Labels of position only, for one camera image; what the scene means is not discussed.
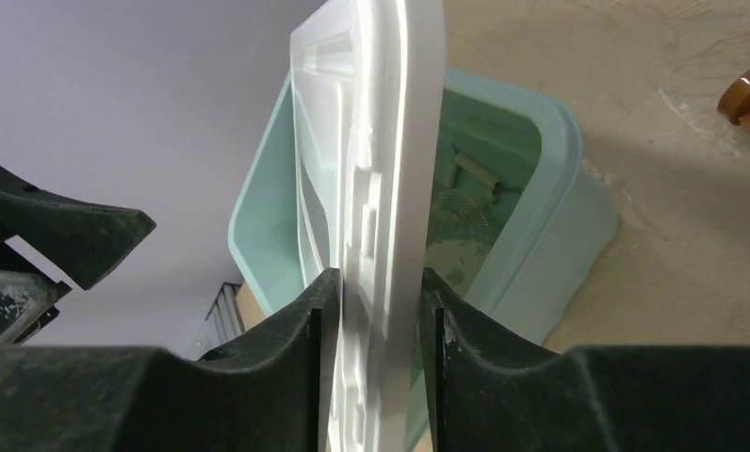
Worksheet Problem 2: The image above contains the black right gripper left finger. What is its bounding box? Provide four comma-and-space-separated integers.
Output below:
0, 268, 341, 451

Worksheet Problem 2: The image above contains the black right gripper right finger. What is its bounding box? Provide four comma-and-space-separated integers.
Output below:
418, 268, 750, 451

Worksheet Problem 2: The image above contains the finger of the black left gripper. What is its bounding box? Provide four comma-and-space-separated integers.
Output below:
0, 165, 156, 290
0, 270, 72, 345

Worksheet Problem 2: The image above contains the clay pipe triangle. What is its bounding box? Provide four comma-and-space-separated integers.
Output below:
442, 144, 524, 205

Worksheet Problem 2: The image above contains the white plastic tray lid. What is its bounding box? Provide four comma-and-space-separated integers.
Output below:
290, 1, 446, 451

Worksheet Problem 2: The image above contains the teal plastic tub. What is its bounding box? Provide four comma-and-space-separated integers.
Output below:
228, 70, 618, 451

